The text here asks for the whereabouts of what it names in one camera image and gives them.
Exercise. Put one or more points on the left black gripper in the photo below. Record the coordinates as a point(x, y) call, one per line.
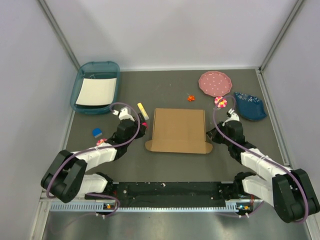
point(141, 132)

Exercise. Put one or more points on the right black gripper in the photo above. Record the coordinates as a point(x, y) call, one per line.
point(213, 134)

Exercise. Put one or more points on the brown cardboard box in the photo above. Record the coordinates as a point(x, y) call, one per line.
point(177, 130)

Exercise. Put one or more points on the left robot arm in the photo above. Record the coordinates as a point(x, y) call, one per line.
point(66, 177)

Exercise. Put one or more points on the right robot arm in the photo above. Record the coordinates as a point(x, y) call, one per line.
point(289, 191)

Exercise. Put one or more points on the pink black highlighter marker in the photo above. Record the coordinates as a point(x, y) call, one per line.
point(142, 120)

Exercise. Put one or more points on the yellow highlighter marker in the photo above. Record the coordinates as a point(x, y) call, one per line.
point(143, 111)

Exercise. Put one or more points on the pink flower toy right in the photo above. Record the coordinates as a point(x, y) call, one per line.
point(220, 102)

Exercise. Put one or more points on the pink flower toy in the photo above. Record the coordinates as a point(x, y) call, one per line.
point(220, 102)
point(102, 140)

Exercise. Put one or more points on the pink flower toy left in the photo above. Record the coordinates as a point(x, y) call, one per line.
point(102, 140)

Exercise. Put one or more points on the small blue scraper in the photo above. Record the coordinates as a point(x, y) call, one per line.
point(96, 132)

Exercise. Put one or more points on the orange glitter maple leaf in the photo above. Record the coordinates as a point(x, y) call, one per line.
point(191, 98)

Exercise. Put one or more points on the dark blue leaf dish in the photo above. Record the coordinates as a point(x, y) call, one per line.
point(249, 106)

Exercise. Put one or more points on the white paper sheet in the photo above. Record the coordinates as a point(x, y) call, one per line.
point(97, 92)

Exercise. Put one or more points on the pink polka dot plate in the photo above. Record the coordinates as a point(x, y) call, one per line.
point(215, 83)

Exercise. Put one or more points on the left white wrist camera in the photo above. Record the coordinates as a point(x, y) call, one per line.
point(123, 114)

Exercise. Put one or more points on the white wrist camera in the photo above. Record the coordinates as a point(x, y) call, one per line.
point(232, 116)
point(123, 114)

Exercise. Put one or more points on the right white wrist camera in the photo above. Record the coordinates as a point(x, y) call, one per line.
point(232, 116)

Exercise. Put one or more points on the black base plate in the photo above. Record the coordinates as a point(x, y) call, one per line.
point(214, 189)

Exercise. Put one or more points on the aluminium frame rail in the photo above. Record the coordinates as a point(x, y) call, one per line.
point(105, 203)

